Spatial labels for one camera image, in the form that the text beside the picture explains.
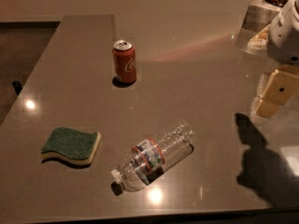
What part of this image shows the green and yellow sponge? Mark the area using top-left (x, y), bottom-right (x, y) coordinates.
top-left (41, 127), bottom-right (101, 166)

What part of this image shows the silver metal stand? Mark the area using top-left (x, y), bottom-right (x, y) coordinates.
top-left (242, 0), bottom-right (280, 32)

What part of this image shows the clear plastic water bottle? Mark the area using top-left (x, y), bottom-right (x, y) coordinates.
top-left (111, 119), bottom-right (195, 195)

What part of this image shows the red coke can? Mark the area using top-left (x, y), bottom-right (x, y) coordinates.
top-left (112, 39), bottom-right (136, 84)

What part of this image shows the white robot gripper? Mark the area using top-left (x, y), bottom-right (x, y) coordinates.
top-left (253, 0), bottom-right (299, 119)

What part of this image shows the small black floor object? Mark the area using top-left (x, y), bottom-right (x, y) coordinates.
top-left (12, 80), bottom-right (22, 95)

